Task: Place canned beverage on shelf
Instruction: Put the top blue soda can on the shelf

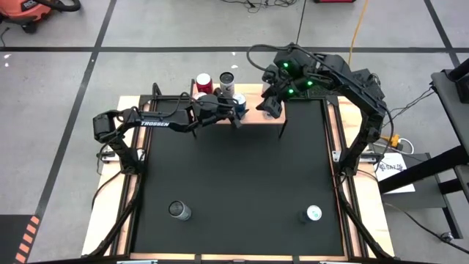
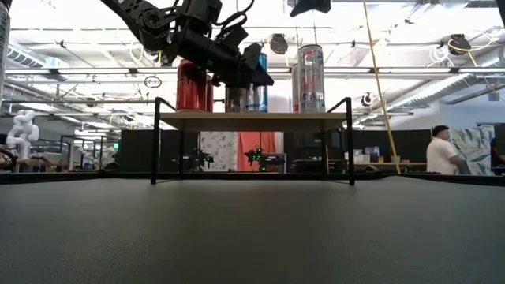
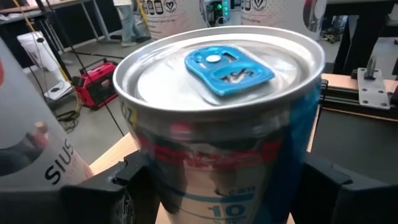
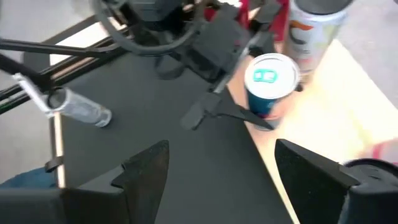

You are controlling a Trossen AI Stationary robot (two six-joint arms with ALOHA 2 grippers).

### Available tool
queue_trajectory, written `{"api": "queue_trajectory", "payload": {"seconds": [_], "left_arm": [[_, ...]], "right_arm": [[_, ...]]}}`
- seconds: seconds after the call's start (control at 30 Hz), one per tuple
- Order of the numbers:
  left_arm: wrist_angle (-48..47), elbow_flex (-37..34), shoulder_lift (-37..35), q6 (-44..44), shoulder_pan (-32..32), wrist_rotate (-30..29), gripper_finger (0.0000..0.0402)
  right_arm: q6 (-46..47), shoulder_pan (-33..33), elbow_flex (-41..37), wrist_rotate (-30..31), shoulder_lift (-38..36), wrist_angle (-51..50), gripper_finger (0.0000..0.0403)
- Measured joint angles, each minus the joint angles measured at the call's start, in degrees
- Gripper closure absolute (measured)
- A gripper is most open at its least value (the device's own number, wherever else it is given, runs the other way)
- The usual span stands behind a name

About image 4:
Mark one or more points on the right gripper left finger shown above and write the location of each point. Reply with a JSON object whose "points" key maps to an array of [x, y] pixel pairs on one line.
{"points": [[136, 186]]}

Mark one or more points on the small wooden shelf black legs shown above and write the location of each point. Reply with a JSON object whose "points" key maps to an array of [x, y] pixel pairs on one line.
{"points": [[326, 118]]}

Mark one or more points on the blue Red Bull can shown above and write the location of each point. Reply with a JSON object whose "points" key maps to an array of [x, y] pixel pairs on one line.
{"points": [[270, 77]]}

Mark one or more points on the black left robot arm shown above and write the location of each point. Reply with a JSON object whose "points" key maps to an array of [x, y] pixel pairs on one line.
{"points": [[155, 12]]}

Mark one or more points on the black table frame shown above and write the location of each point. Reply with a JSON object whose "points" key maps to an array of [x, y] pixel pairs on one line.
{"points": [[87, 60]]}

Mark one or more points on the black table mat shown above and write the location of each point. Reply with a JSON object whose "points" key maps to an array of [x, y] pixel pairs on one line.
{"points": [[140, 102]]}

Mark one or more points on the silver mounting bracket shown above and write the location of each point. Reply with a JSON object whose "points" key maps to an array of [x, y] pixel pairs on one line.
{"points": [[31, 93]]}

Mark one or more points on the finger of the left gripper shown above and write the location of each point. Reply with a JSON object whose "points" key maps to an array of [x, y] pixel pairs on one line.
{"points": [[199, 112], [245, 116]]}

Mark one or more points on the white slim can yellow patch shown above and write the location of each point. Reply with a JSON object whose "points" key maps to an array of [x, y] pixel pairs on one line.
{"points": [[81, 109], [311, 37]]}

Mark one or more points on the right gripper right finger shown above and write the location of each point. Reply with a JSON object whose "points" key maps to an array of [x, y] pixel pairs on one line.
{"points": [[320, 193]]}

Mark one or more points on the person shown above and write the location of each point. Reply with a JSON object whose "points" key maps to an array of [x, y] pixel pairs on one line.
{"points": [[28, 179]]}

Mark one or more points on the red Coca-Cola Zero Sugar can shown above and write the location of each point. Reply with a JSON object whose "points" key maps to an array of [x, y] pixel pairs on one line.
{"points": [[244, 14]]}

